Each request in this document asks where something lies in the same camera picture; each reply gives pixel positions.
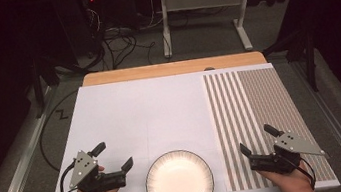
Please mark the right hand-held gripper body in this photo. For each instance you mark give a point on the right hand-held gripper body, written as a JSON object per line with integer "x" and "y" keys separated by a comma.
{"x": 295, "y": 145}

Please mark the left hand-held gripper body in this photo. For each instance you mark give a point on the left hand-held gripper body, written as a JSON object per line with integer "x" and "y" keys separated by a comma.
{"x": 83, "y": 170}

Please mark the person's right hand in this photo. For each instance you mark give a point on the person's right hand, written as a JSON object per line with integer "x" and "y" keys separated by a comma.
{"x": 293, "y": 184}

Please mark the striped grey white mat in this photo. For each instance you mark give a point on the striped grey white mat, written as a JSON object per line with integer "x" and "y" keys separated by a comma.
{"x": 262, "y": 113}

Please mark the white table cover sheet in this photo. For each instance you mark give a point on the white table cover sheet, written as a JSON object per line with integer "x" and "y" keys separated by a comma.
{"x": 145, "y": 119}

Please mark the white plate with dark rim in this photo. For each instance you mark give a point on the white plate with dark rim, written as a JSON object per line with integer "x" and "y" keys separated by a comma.
{"x": 180, "y": 184}

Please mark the black metal stand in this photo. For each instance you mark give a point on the black metal stand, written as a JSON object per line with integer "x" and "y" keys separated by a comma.
{"x": 37, "y": 87}
{"x": 309, "y": 56}

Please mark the wooden table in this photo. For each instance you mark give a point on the wooden table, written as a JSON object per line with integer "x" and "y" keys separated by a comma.
{"x": 171, "y": 69}

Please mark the white metal desk frame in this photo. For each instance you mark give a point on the white metal desk frame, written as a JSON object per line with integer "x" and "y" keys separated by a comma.
{"x": 202, "y": 0}

